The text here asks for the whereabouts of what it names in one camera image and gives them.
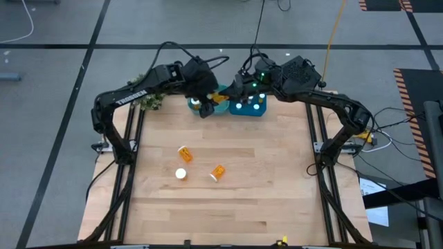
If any grey metal stand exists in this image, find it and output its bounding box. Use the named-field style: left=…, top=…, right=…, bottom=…
left=422, top=100, right=443, bottom=249

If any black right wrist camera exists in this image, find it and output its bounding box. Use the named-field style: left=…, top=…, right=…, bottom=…
left=253, top=57, right=278, bottom=84

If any white paper sheet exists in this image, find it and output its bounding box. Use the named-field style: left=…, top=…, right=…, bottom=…
left=359, top=177, right=390, bottom=228

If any black beam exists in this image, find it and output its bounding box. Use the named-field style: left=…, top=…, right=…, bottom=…
left=362, top=178, right=440, bottom=210

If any black mat with hazard stripes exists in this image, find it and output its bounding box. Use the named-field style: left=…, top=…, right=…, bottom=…
left=401, top=0, right=443, bottom=14
left=393, top=68, right=443, bottom=180
left=359, top=0, right=404, bottom=12

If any green potted plant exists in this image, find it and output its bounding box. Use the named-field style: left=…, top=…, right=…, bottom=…
left=127, top=73, right=166, bottom=111

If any blue plastic bin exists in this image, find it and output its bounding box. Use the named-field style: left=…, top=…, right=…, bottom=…
left=228, top=91, right=268, bottom=118

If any yellow cable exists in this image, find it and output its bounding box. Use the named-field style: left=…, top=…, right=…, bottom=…
left=320, top=0, right=348, bottom=84

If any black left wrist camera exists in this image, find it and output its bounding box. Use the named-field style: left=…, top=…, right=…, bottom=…
left=180, top=56, right=213, bottom=84

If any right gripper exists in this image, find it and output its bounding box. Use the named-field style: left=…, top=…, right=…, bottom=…
left=220, top=72, right=275, bottom=104

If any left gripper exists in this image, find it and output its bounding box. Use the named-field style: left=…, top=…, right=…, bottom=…
left=188, top=77, right=220, bottom=120

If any black perforated computer box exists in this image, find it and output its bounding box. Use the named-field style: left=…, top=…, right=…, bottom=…
left=278, top=55, right=323, bottom=101

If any teal plastic bin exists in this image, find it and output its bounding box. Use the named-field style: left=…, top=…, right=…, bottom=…
left=187, top=84, right=230, bottom=116

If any grey floor block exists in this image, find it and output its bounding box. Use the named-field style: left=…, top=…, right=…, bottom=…
left=0, top=71, right=22, bottom=82

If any black aluminium rig frame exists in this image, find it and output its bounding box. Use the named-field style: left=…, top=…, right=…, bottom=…
left=84, top=90, right=373, bottom=249

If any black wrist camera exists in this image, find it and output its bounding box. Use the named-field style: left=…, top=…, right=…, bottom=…
left=180, top=56, right=213, bottom=84
left=253, top=57, right=278, bottom=84

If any black hanging cable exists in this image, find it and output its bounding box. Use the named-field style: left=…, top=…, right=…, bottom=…
left=253, top=0, right=266, bottom=58

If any white floor cable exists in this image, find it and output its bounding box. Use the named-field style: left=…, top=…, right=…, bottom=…
left=0, top=0, right=35, bottom=44

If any yellow power connector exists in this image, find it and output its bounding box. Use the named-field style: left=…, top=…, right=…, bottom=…
left=349, top=130, right=379, bottom=146

